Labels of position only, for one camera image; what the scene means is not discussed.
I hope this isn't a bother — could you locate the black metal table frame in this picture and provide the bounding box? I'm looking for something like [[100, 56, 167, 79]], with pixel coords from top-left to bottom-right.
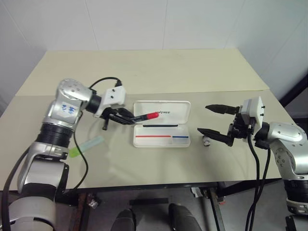
[[56, 178, 287, 231]]

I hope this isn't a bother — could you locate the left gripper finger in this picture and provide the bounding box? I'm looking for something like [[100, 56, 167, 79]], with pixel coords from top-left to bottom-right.
[[110, 114, 135, 126], [117, 108, 134, 119]]

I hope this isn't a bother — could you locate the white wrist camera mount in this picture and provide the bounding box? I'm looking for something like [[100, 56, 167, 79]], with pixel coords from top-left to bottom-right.
[[241, 96, 266, 128], [93, 87, 127, 118]]

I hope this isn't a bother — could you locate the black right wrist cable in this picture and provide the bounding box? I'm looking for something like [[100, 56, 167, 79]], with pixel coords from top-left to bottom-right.
[[244, 125, 262, 231], [250, 144, 272, 231]]

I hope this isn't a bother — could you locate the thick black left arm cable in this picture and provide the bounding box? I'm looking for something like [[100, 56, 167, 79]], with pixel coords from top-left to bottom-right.
[[0, 150, 32, 231]]

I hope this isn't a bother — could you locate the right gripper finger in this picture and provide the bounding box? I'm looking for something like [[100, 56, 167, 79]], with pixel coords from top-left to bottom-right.
[[205, 103, 238, 115], [197, 128, 232, 145]]

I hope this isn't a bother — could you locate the red capped black marker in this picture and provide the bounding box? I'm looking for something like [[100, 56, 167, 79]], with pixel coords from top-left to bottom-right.
[[131, 112, 160, 122]]

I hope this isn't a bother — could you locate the thin black left wrist cable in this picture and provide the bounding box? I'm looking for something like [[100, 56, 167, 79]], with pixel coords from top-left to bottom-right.
[[71, 77, 123, 192]]

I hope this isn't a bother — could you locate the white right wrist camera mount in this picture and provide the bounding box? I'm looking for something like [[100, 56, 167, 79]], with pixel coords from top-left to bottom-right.
[[241, 96, 266, 128]]

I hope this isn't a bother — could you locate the dark frame beside wall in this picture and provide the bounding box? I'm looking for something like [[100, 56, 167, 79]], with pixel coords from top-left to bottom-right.
[[278, 71, 308, 108]]

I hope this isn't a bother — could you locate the black flat bar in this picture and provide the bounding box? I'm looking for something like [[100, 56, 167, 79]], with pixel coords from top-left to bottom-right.
[[129, 198, 169, 206]]

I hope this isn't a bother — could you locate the green translucent marker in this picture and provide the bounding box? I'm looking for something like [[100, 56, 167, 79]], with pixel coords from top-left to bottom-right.
[[69, 135, 104, 159]]

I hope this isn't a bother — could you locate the white hinged pencil case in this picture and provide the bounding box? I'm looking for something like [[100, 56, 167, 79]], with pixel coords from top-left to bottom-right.
[[132, 100, 192, 148]]

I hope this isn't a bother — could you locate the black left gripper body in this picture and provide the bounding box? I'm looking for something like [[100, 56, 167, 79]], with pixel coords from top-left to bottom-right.
[[100, 106, 126, 131]]

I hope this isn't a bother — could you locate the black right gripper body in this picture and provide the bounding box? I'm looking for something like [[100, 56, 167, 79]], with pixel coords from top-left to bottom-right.
[[227, 105, 255, 148]]

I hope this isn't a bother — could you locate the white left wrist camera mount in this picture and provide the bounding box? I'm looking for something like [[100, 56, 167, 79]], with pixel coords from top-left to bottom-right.
[[93, 87, 127, 118]]

